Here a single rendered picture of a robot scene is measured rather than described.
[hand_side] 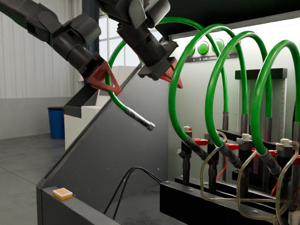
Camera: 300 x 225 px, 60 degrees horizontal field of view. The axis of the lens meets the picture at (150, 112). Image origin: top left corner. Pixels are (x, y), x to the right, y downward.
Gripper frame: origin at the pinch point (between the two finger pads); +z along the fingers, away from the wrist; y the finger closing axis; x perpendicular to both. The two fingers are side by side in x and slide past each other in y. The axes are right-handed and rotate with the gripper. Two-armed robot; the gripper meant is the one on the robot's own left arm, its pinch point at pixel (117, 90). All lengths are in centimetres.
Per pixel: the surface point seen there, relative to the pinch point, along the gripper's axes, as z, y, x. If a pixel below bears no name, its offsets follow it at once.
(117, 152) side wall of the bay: 9.4, 27.6, 13.3
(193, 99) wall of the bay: 17.8, 31.7, -20.4
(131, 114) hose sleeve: 6.7, 2.8, 2.0
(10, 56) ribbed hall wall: -369, 569, 44
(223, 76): 19.3, 10.5, -26.0
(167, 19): -3.0, 0.8, -23.6
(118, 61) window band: -160, 566, -122
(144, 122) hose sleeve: 10.7, 4.5, 1.3
